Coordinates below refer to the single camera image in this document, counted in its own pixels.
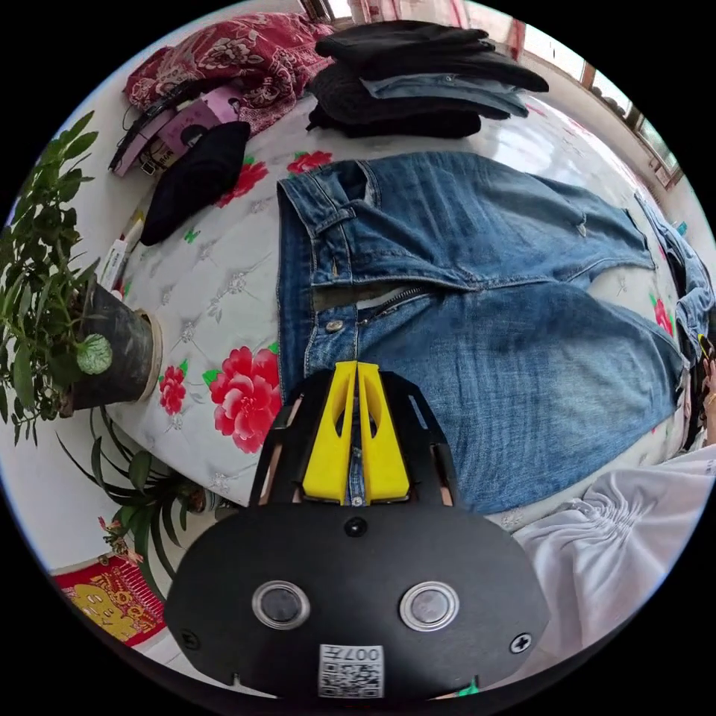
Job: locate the pile of clothes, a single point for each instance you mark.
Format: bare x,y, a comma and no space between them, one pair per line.
414,84

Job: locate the red floral blanket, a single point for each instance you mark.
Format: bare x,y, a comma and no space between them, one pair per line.
246,56

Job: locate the person's body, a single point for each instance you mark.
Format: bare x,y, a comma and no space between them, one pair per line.
610,537

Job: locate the red and yellow floor mat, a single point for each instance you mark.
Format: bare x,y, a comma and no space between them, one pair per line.
109,601

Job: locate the purple box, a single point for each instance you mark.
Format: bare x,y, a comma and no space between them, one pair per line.
184,126

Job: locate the person's right hand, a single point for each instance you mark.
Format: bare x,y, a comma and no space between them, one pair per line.
708,377

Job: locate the potted plant in black pot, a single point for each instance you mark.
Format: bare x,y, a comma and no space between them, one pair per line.
112,347

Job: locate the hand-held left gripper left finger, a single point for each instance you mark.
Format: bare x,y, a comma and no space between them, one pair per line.
327,447

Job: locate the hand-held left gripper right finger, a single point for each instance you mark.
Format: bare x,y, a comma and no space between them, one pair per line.
389,453

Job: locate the white tube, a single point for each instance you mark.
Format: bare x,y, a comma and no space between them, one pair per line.
114,263

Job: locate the window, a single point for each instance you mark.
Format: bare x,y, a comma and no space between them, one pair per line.
643,120

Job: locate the long-leaved potted plant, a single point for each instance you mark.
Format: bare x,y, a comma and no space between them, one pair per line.
151,492

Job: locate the blue jeans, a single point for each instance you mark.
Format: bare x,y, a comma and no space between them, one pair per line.
503,358

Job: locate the black cloth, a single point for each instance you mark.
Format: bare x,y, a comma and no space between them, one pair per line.
196,179

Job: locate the bed with floral quilt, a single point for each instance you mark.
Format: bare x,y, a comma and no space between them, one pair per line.
224,291

